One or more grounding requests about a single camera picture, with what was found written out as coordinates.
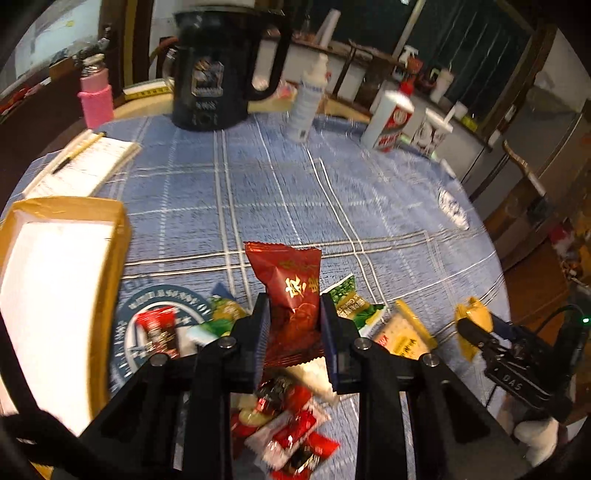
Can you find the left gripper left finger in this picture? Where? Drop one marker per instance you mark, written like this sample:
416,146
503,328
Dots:
171,420

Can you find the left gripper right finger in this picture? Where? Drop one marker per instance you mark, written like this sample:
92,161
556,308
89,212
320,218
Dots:
417,418

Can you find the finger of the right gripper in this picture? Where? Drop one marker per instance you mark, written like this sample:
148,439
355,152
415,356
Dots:
487,343

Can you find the small yellow snack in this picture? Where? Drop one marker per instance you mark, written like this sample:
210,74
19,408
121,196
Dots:
476,311

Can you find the yellow egg yolk cracker pack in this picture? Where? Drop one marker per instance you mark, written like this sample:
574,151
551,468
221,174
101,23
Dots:
404,334

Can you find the white red wafer packet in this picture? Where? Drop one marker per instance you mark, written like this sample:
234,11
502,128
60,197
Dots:
276,442

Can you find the small red candy packet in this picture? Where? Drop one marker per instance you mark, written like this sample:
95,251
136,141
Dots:
159,328

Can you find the red black candy packet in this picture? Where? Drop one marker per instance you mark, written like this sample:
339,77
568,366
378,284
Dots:
250,412

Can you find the green pea snack packet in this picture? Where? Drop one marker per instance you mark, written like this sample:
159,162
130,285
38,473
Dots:
351,305

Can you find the green white snack packet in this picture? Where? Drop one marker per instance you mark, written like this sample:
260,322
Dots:
225,311

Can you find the red black bottom candy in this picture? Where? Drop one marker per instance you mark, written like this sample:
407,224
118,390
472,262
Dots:
315,450

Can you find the white pillow snack packet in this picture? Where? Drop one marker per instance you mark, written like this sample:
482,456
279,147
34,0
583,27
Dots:
314,375

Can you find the dark red puffy snack bag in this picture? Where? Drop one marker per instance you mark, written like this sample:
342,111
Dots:
292,280

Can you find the white gloved right hand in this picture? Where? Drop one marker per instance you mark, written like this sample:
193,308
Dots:
540,437

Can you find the wooden chair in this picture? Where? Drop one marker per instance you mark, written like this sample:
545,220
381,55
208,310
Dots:
528,200

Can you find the yellow taped white tray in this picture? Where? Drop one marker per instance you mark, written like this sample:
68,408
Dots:
61,263

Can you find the white paper cup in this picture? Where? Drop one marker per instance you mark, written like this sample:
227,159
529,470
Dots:
431,133

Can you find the white red liquor bottle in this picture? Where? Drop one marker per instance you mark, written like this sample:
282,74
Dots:
388,122

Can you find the white paper notepad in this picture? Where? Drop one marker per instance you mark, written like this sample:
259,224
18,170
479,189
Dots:
87,172

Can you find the white spray bottle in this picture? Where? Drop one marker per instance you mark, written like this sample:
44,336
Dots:
310,92

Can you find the yellow black pen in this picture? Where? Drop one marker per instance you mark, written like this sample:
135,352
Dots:
77,151

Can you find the yellow tape measure ruler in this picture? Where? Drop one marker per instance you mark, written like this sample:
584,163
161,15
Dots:
146,89

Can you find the dark wooden sideboard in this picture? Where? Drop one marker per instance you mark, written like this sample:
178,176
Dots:
42,123

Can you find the pink sleeved water bottle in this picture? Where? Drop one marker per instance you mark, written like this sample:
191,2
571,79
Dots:
95,92

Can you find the black electric kettle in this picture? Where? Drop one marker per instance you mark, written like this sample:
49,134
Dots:
211,67

